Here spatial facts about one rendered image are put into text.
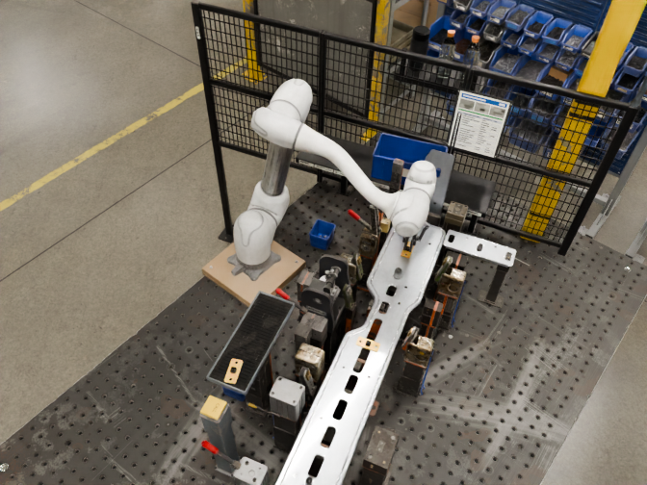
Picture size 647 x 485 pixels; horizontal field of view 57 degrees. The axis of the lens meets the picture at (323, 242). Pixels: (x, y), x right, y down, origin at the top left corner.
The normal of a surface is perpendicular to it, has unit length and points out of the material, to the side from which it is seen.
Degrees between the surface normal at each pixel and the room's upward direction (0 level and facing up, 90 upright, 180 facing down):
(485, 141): 90
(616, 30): 90
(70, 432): 0
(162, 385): 0
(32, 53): 0
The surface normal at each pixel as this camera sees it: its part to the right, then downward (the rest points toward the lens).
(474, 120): -0.39, 0.69
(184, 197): 0.02, -0.65
